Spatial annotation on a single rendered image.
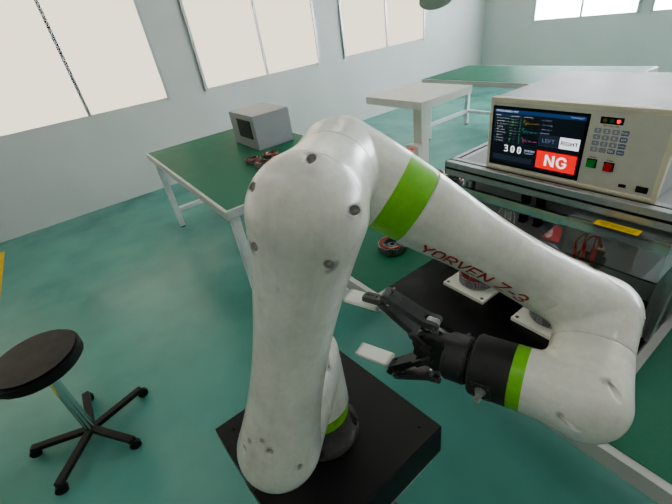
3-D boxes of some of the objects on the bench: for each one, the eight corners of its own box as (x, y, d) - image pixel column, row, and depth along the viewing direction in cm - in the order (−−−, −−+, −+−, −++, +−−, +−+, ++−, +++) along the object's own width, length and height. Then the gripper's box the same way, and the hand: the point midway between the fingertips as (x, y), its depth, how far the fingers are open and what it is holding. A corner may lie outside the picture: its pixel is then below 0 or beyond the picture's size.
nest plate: (563, 348, 98) (564, 344, 97) (510, 319, 109) (510, 316, 108) (591, 319, 105) (592, 316, 104) (538, 295, 116) (539, 292, 115)
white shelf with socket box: (422, 199, 186) (421, 102, 162) (372, 182, 213) (365, 96, 189) (467, 176, 202) (472, 84, 178) (416, 163, 229) (414, 81, 204)
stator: (400, 259, 145) (399, 251, 143) (373, 254, 150) (373, 246, 148) (410, 244, 153) (410, 236, 151) (385, 240, 158) (384, 232, 156)
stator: (479, 296, 117) (479, 286, 115) (451, 280, 125) (451, 271, 123) (502, 281, 121) (504, 271, 119) (474, 266, 130) (475, 257, 128)
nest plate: (482, 305, 115) (482, 302, 115) (443, 284, 126) (443, 281, 125) (511, 283, 122) (511, 279, 121) (471, 265, 133) (471, 262, 132)
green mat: (377, 293, 130) (377, 293, 130) (288, 235, 174) (288, 234, 174) (530, 198, 172) (530, 197, 172) (427, 170, 216) (427, 170, 216)
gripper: (463, 318, 49) (328, 282, 60) (464, 429, 62) (353, 381, 74) (481, 284, 53) (352, 256, 65) (478, 393, 67) (372, 354, 79)
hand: (358, 324), depth 69 cm, fingers open, 13 cm apart
